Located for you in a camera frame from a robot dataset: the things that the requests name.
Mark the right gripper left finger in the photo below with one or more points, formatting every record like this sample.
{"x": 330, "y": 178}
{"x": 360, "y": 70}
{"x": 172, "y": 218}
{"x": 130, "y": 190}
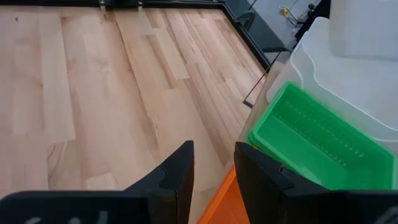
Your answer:
{"x": 93, "y": 208}

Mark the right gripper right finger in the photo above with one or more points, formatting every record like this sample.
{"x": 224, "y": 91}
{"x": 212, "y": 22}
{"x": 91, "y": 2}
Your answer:
{"x": 311, "y": 205}

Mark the green slotted plastic basket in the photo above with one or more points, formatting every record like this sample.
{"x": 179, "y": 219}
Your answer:
{"x": 311, "y": 146}

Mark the orange slotted plastic basket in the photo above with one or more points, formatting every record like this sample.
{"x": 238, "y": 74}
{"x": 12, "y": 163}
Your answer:
{"x": 227, "y": 205}

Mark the white plastic basket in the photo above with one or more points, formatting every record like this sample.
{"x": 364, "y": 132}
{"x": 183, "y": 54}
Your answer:
{"x": 342, "y": 77}
{"x": 363, "y": 28}
{"x": 280, "y": 84}

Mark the small yellow floor object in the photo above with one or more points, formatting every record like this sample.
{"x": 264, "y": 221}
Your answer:
{"x": 283, "y": 11}

